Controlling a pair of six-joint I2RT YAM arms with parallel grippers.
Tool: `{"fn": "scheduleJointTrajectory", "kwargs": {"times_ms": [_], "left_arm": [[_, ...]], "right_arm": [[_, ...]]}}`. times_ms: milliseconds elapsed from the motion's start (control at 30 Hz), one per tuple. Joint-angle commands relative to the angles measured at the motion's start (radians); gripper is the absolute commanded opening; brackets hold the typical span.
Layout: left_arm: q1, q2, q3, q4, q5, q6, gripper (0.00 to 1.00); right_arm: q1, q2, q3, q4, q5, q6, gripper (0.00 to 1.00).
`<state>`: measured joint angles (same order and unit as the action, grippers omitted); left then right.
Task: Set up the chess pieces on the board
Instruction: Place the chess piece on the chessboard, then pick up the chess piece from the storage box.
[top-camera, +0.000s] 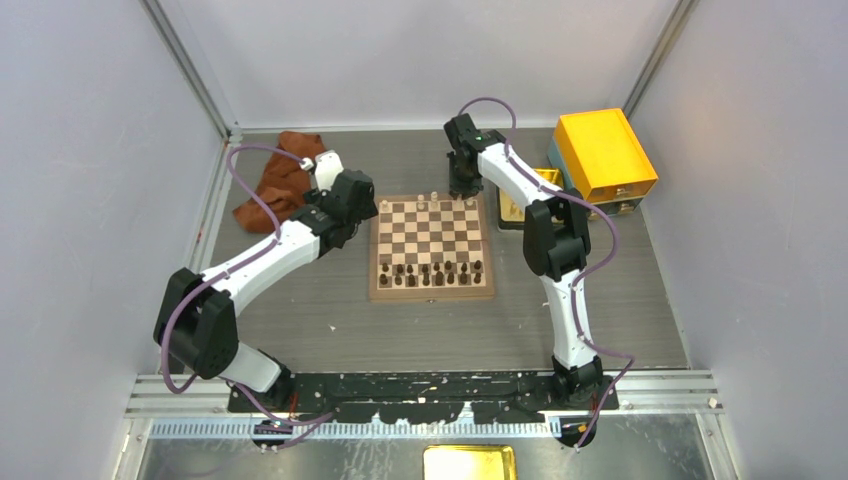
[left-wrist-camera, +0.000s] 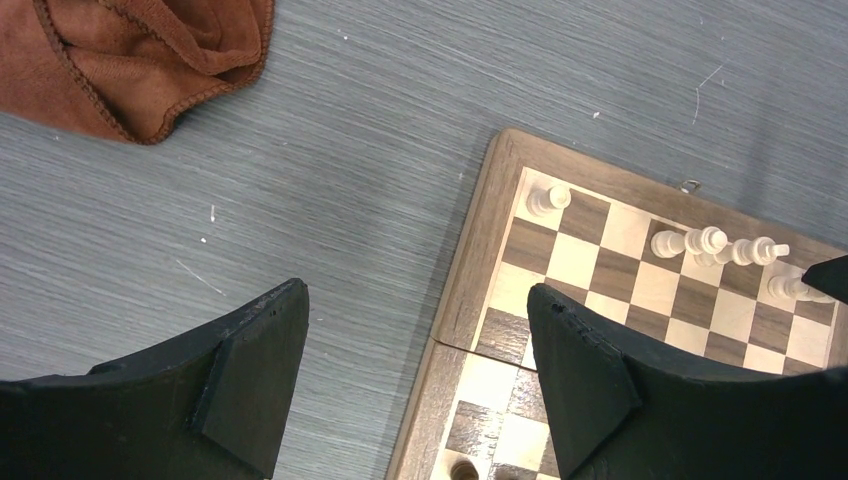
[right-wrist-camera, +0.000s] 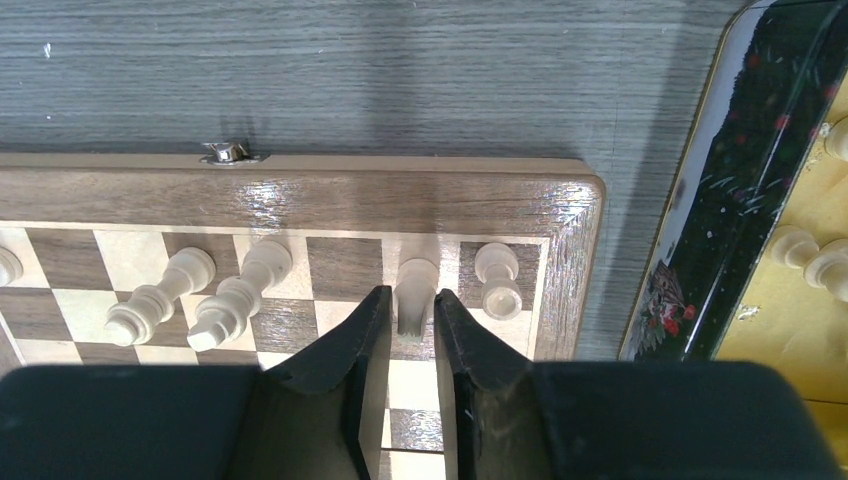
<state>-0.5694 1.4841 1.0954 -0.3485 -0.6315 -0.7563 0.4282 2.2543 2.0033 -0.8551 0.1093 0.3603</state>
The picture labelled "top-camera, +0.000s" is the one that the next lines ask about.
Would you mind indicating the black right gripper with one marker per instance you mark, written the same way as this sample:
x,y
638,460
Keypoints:
x,y
464,190

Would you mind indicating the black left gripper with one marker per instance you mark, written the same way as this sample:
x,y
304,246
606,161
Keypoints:
x,y
316,197

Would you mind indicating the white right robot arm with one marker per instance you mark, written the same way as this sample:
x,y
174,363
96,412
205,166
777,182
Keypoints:
x,y
555,242

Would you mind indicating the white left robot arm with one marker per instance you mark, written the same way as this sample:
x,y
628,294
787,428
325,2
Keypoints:
x,y
197,322

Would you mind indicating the brown cloth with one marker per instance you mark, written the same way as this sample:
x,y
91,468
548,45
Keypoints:
x,y
282,184

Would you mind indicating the gold metal tin tray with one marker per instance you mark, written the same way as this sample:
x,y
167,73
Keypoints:
x,y
511,212

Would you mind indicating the wooden chessboard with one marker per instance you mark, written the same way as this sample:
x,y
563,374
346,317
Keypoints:
x,y
450,251

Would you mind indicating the yellow drawer box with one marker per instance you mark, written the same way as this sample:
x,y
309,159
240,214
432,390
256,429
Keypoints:
x,y
599,154

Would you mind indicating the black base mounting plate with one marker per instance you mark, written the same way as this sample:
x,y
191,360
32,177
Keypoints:
x,y
505,397

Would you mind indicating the gold tin lid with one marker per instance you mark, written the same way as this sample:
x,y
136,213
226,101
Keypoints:
x,y
469,462

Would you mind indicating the aluminium front rail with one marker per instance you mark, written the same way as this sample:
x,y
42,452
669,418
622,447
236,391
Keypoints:
x,y
202,412

